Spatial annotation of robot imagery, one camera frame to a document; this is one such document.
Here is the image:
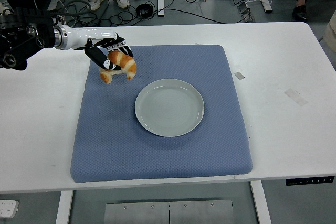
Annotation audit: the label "white power strip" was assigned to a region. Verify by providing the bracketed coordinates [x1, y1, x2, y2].
[0, 199, 19, 218]

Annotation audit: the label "tangled black floor cables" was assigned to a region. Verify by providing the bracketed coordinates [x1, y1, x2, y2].
[62, 0, 140, 28]

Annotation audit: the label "coiled black cable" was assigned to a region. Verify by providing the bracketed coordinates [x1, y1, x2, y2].
[136, 3, 153, 17]

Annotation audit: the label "large grey tape piece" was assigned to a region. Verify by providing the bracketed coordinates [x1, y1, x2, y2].
[284, 88, 308, 107]

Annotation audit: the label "croissant bread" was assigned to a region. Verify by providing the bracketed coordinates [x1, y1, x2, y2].
[99, 50, 138, 84]

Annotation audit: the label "blue quilted mat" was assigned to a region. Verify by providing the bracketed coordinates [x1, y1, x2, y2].
[70, 44, 254, 184]

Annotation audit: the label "white table leg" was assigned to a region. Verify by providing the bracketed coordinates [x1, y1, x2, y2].
[249, 181, 272, 224]
[55, 190, 74, 224]

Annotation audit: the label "beige cloth object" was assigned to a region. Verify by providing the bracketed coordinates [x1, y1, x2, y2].
[321, 11, 336, 49]

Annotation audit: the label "pale grey round plate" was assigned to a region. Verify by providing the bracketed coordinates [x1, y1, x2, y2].
[134, 78, 205, 138]

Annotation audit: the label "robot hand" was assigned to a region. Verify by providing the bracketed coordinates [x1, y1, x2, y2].
[62, 26, 134, 72]

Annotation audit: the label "black desk control panel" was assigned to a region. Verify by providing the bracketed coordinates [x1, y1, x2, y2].
[285, 176, 336, 187]

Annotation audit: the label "long black floor cable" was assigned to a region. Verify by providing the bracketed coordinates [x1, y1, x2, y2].
[146, 7, 247, 24]

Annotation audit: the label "grey foot pedal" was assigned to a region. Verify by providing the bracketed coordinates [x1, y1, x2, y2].
[237, 1, 256, 23]

